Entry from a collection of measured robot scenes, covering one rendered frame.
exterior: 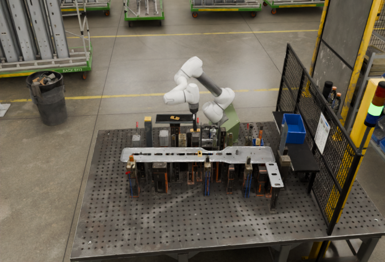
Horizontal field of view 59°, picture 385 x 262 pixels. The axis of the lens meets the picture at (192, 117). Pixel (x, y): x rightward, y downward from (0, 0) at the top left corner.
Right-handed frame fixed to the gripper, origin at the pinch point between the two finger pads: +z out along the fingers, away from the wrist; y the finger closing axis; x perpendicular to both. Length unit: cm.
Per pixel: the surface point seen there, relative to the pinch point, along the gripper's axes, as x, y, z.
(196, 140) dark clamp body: -0.5, -11.2, 24.7
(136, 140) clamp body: -55, -4, 18
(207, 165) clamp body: 10.2, 23.7, 23.7
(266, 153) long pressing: 63, 0, 31
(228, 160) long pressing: 28.6, 11.2, 29.2
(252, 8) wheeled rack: 122, -680, 109
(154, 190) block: -39, 23, 55
